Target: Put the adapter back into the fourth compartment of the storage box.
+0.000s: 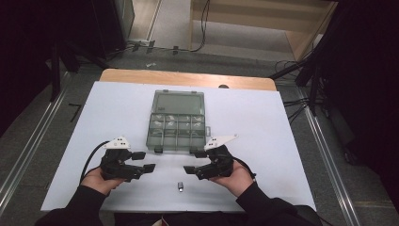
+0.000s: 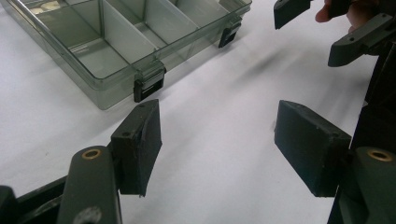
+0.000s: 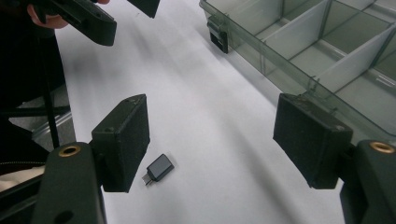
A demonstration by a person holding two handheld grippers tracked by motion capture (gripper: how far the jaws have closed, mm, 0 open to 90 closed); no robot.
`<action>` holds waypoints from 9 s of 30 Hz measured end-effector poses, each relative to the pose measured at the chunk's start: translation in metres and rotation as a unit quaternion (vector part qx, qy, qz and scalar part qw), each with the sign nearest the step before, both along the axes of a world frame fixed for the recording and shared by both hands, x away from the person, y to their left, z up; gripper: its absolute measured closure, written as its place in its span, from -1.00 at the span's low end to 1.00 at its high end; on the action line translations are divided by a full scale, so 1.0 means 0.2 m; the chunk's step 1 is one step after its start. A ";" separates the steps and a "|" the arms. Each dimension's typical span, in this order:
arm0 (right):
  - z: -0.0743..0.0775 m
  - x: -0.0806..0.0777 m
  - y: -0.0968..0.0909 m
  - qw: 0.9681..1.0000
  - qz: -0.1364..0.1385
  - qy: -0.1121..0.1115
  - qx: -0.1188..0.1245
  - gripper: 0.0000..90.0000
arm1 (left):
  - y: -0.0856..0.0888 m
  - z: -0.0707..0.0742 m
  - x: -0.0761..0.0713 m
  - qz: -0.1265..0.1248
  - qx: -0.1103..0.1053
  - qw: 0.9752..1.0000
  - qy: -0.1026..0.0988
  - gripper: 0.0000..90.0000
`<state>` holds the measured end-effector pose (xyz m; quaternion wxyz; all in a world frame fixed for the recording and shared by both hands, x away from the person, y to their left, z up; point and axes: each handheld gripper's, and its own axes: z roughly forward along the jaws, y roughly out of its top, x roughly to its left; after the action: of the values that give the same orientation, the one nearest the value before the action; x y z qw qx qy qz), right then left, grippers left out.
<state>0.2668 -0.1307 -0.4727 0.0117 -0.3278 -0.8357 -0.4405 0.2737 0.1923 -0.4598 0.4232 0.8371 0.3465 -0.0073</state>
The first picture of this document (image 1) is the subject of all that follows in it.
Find black curtain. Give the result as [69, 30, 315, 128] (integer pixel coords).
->
[323, 0, 399, 205]

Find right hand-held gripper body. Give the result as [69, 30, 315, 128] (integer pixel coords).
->
[194, 134, 239, 181]

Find floor power strip with plugs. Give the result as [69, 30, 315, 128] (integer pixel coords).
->
[106, 39, 189, 57]

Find black metal stand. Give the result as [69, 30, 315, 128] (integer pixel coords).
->
[50, 40, 111, 103]

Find black tripod stand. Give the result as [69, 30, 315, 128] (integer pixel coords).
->
[268, 59, 324, 117]

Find black floor cables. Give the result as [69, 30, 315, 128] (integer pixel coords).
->
[276, 59, 314, 125]

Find metal floor rail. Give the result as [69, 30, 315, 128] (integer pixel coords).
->
[295, 88, 361, 226]
[0, 72, 72, 215]

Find wooden table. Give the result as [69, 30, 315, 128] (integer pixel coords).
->
[99, 68, 278, 92]

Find transparent grey compartment storage box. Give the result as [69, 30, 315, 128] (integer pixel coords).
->
[145, 89, 212, 154]

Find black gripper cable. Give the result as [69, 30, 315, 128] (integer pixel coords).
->
[79, 140, 111, 185]
[233, 156, 258, 180]

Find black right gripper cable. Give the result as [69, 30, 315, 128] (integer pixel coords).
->
[233, 156, 258, 180]

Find person's torso in black clothing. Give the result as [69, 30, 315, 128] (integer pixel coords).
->
[114, 211, 248, 226]

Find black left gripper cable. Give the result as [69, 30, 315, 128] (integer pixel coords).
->
[79, 140, 111, 185]

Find white board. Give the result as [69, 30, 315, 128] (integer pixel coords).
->
[40, 81, 317, 213]

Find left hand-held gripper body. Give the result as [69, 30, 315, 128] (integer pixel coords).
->
[99, 135, 146, 184]

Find person's left hand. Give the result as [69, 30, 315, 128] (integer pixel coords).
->
[80, 167, 126, 196]

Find person's right hand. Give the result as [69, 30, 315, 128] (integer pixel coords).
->
[209, 159, 255, 198]

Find light wooden shelf unit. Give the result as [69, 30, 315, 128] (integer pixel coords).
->
[187, 0, 338, 62]

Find black hanging cable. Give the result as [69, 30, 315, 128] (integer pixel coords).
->
[191, 0, 211, 53]

